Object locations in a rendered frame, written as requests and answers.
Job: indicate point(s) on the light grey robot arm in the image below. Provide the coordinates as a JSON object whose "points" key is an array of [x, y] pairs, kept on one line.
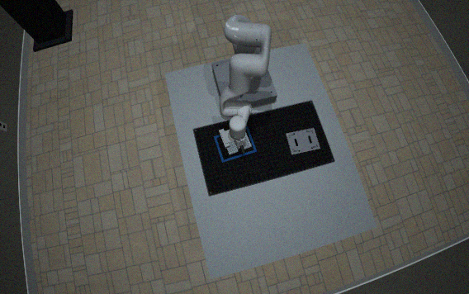
{"points": [[243, 67]]}

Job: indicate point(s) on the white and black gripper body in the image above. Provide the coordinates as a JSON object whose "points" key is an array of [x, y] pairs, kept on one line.
{"points": [[238, 143]]}

